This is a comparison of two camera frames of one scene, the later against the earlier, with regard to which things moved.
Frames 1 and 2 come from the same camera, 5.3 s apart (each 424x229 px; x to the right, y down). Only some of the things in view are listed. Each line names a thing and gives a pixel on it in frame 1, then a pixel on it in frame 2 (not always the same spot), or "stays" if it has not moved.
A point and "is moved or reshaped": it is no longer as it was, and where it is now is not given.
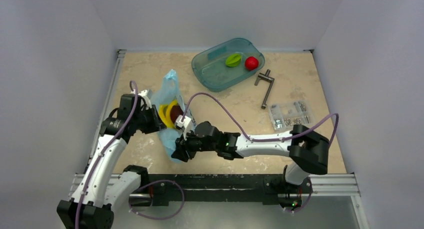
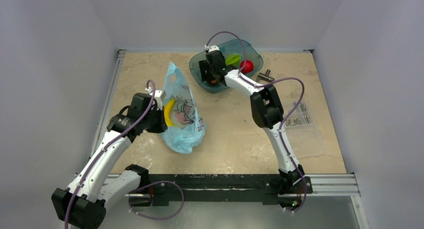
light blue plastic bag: x=167 y=90 is moved or reshaped
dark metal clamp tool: x=265 y=76 stays
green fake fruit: x=233 y=60 stays
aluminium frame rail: x=325 y=184 stays
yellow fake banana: x=164 y=113 stays
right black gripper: x=184 y=147 to x=205 y=71
